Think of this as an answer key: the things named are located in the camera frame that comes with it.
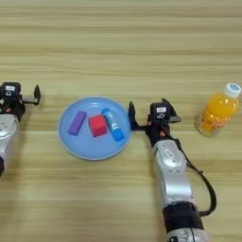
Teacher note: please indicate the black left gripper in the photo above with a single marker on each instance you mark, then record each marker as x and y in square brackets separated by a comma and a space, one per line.
[16, 107]

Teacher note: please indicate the blue glue stick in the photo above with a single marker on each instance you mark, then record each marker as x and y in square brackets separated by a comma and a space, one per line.
[113, 126]

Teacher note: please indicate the gripper small black box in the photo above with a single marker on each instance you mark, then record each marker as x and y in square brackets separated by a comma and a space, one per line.
[160, 111]
[11, 89]

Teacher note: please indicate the purple rectangular block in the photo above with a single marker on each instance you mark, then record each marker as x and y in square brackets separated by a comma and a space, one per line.
[77, 123]

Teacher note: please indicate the right gripper small black box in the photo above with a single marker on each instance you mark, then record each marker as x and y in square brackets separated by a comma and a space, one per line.
[160, 111]

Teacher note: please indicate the orange juice bottle white cap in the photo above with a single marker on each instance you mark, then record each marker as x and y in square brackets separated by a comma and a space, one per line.
[219, 113]

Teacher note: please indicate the red cube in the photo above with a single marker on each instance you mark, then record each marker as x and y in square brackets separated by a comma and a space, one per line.
[97, 125]

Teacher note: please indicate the light blue round plate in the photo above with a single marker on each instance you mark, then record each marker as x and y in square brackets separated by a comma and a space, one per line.
[94, 148]

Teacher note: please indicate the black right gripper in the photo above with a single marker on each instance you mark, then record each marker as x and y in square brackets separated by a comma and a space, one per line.
[156, 130]

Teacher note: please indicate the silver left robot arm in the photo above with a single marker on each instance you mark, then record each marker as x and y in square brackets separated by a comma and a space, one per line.
[7, 135]

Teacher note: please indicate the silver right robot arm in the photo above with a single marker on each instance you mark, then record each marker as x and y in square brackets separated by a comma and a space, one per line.
[172, 176]

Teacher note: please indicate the left gripper small black box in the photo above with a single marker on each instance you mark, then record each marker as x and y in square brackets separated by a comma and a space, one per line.
[11, 89]

